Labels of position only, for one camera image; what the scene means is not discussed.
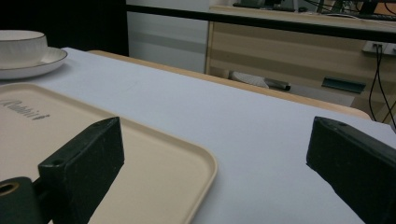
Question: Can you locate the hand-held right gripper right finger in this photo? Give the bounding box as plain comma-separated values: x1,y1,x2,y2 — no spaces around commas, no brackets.
305,116,396,224

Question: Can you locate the light wooden desk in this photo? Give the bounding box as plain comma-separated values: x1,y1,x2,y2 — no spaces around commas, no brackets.
205,5,396,124

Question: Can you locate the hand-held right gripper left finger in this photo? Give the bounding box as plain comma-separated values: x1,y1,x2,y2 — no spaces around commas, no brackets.
37,116,125,224

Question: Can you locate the black horizontal rail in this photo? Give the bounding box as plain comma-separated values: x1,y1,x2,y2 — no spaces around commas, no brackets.
125,4,396,44

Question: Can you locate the dark green drawer handle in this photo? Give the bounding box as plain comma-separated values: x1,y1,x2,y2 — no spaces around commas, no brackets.
321,77,367,94

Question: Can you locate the grey and black object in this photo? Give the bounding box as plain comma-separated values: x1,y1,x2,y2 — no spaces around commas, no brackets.
229,70,291,92

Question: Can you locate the white gold-rimmed cup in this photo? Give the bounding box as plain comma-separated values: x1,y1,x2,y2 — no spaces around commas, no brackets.
0,29,49,69

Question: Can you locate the white power strip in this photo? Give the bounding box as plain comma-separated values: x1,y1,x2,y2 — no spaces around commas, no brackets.
361,40,396,57

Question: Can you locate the black cable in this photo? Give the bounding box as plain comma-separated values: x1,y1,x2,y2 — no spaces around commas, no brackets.
368,44,396,130

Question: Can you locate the white gold-rimmed saucer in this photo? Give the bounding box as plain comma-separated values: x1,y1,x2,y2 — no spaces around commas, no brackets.
0,46,68,80

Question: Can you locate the white tablecloth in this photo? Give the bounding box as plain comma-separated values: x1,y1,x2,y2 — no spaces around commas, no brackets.
0,47,396,224

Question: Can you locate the beige plastic tray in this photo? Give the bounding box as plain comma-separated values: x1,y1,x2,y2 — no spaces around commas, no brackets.
0,82,219,224

